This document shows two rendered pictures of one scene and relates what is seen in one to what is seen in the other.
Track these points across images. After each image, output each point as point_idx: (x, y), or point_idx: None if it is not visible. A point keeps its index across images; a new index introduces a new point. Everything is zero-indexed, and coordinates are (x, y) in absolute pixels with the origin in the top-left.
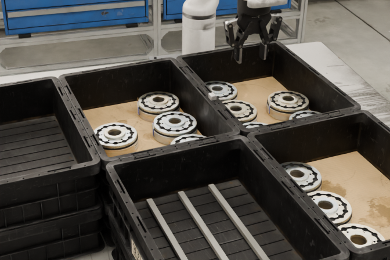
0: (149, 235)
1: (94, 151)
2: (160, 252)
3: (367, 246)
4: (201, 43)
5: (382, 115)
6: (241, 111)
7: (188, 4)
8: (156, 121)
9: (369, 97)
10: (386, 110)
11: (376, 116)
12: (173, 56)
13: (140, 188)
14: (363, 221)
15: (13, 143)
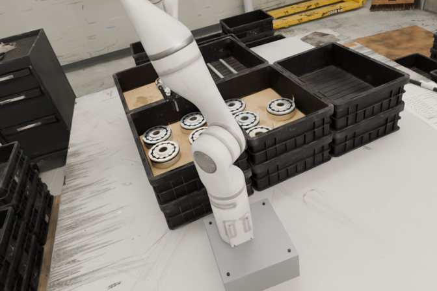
0: (242, 46)
1: (278, 66)
2: (238, 43)
3: None
4: None
5: (72, 244)
6: (199, 132)
7: (235, 169)
8: (257, 118)
9: (63, 277)
10: (64, 253)
11: (79, 241)
12: (267, 260)
13: None
14: (157, 97)
15: None
